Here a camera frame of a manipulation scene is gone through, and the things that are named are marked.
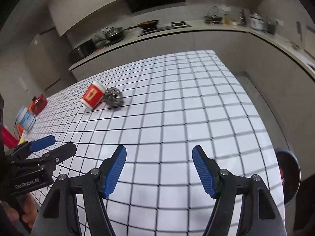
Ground red paper cup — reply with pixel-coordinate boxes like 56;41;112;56
80;80;106;110

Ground black wok on stove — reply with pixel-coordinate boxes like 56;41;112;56
125;20;159;30

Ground lidded cooking pot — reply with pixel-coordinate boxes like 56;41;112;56
102;27;124;41

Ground person's left hand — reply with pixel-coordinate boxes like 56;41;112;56
0;193;39;229

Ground black microwave oven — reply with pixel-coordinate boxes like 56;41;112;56
69;39;97;63

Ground metal dish rack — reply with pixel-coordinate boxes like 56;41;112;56
205;6;223;25

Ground yellow oil bottle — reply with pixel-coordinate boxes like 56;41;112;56
224;14;231;25

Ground white cutting board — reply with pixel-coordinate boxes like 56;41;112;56
305;26;315;57

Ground steel wool scrubber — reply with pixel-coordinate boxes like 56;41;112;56
103;87;124;108

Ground black gas stove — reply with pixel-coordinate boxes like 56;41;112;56
139;21;191;36

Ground red box on table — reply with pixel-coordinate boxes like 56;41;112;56
28;94;47;116

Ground black trash bin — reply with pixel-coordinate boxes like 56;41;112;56
275;148;301;206

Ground white rice cooker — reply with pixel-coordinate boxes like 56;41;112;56
249;13;264;31

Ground blue white container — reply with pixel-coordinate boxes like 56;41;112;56
16;107;36;131

